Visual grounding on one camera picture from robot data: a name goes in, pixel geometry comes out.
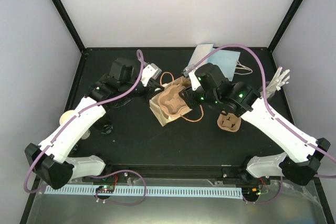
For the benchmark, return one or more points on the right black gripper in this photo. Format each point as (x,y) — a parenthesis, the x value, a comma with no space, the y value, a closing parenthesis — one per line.
(191,101)

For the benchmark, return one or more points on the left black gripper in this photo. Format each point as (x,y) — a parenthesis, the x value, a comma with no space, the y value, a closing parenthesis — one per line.
(151,90)

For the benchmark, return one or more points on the brown pulp cup carrier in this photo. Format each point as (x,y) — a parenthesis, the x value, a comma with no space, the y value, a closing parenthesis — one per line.
(170,101)

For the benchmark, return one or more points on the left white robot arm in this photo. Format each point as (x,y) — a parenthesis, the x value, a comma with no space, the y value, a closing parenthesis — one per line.
(50,158)

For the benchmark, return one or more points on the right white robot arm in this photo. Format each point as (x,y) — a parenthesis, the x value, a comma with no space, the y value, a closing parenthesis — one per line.
(302,154)

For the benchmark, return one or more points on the blue paper bag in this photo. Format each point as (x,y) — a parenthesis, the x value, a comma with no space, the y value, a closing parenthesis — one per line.
(228,62)

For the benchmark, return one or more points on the paper cup stack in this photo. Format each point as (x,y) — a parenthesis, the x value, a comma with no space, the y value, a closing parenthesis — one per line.
(65,116)

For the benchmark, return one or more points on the right small circuit board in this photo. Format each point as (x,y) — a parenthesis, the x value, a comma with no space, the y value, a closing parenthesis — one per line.
(255,191)

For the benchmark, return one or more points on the small circuit board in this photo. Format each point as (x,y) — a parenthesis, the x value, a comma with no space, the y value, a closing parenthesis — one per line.
(255,191)
(105,189)

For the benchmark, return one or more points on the left small circuit board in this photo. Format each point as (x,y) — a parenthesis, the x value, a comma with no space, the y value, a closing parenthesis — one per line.
(105,189)

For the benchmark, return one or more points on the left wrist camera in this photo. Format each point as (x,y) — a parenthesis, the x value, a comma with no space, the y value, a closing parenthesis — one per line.
(151,71)

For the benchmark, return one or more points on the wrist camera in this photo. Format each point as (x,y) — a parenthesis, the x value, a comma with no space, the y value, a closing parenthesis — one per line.
(151,71)
(189,72)

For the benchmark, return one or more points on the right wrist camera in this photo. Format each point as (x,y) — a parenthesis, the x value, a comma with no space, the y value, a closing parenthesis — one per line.
(189,72)

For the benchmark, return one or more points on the black mounting rail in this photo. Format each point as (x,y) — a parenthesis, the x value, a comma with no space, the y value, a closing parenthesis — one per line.
(119,172)

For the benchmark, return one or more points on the light blue cable duct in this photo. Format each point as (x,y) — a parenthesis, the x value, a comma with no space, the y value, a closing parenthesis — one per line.
(150,191)

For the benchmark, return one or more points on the right black frame post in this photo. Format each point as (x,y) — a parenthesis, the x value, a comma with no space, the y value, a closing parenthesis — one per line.
(293,8)

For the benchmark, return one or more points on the black frame post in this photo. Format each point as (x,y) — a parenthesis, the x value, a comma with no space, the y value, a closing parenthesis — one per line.
(293,8)
(69,24)

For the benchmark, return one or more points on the left black frame post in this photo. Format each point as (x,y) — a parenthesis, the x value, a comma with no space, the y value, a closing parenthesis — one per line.
(69,24)

